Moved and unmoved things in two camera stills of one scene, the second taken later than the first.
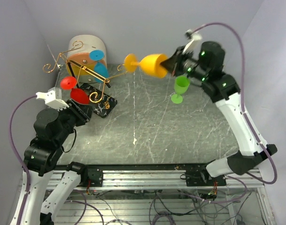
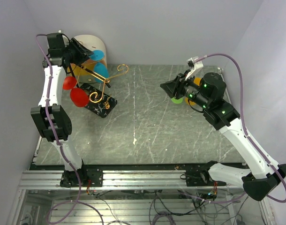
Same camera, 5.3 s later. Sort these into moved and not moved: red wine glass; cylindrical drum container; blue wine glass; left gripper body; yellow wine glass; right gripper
Moved: right gripper; yellow wine glass; left gripper body
Not moved: red wine glass; cylindrical drum container; blue wine glass
